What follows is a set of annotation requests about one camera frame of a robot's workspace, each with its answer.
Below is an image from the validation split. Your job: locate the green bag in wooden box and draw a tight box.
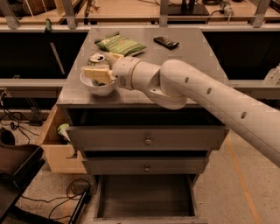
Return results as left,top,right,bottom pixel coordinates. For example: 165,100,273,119
57,123,71,144

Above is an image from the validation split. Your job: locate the grey drawer cabinet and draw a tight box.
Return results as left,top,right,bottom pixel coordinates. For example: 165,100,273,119
56,27,242,182

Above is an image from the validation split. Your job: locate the light wooden drawer box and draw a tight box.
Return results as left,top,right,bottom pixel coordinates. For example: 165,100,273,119
38,105,86,174

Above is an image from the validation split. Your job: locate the grey top drawer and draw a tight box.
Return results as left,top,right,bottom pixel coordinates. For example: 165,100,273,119
66,126,228,151

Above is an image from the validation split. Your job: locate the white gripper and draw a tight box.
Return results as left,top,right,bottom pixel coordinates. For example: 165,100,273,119
84,52,141,90

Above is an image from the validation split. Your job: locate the grey middle drawer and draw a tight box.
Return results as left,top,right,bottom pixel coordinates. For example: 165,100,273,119
82,157,209,175

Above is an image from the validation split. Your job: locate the white bowl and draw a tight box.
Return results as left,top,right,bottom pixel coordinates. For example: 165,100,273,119
80,73,117,96

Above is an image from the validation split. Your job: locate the black floor cable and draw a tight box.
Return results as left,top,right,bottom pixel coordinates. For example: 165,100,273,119
20,178,91,221

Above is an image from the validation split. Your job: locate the metal railing frame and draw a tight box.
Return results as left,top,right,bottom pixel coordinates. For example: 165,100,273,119
0,0,280,31

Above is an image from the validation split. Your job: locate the green 7up soda can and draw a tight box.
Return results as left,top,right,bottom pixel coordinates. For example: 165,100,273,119
87,52,105,86

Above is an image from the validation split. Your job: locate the white robot part at right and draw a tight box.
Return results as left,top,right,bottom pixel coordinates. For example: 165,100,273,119
264,66,280,86

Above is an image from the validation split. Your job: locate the green chip bag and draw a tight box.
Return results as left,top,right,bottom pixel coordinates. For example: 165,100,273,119
94,32,147,56

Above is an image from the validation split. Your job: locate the black snack bar wrapper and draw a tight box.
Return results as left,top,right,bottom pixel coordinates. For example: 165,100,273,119
153,37,179,50

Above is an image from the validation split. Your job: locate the black cart on left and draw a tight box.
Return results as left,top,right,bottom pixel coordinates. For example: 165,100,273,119
0,128,48,224

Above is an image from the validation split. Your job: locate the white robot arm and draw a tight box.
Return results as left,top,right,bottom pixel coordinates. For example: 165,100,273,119
81,52,280,166

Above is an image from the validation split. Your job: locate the grey open bottom drawer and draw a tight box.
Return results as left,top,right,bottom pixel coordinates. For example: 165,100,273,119
94,174,208,224

